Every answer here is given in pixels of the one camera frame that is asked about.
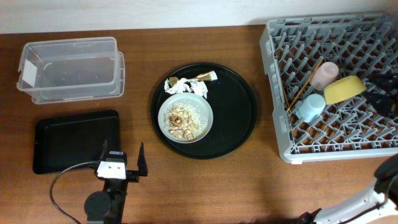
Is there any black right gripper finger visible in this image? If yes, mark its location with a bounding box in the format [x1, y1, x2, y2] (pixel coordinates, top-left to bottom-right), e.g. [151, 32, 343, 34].
[369, 72, 397, 93]
[362, 91, 397, 118]

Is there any yellow bowl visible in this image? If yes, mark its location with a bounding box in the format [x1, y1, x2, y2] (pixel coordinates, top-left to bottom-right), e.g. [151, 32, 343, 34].
[324, 75, 366, 105]

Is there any pink cup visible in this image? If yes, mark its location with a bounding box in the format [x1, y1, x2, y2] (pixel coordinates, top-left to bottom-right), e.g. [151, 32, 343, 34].
[310, 62, 339, 91]

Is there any light blue cup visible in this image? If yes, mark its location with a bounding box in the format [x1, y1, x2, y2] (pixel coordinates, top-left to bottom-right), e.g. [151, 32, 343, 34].
[296, 94, 326, 123]

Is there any wooden chopstick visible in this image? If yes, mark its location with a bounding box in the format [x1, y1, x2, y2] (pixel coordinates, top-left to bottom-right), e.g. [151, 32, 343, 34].
[282, 85, 290, 110]
[287, 57, 323, 113]

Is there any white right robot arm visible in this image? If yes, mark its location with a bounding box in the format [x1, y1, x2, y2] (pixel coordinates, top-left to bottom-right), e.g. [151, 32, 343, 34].
[294, 73, 397, 224]

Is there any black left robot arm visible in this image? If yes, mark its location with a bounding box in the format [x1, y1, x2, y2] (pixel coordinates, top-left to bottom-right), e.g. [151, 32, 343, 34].
[84, 144, 148, 224]

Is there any grey dishwasher rack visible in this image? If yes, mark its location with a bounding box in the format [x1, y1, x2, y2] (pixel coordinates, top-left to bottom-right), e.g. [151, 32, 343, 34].
[259, 14, 397, 164]

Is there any black rectangular tray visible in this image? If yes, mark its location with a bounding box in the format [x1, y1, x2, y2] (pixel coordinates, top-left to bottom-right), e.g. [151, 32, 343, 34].
[32, 110, 121, 174]

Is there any food scraps and rice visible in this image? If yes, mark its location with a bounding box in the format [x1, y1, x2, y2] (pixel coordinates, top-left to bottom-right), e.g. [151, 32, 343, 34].
[163, 103, 208, 142]

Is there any grey plate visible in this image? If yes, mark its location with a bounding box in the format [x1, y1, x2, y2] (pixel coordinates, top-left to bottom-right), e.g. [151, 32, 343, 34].
[157, 93, 213, 144]

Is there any clear plastic bin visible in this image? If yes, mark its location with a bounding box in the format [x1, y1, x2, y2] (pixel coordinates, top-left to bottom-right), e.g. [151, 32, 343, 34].
[17, 37, 125, 105]

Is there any crumpled white tissue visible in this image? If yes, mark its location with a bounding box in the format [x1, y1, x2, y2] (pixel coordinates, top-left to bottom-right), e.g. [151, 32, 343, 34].
[164, 77, 208, 99]

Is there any round black tray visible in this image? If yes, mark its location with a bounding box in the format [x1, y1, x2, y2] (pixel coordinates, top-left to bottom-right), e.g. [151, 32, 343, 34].
[150, 62, 257, 159]

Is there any gold foil wrapper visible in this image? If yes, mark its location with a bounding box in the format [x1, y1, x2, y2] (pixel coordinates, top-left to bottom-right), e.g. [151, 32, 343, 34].
[169, 70, 218, 86]

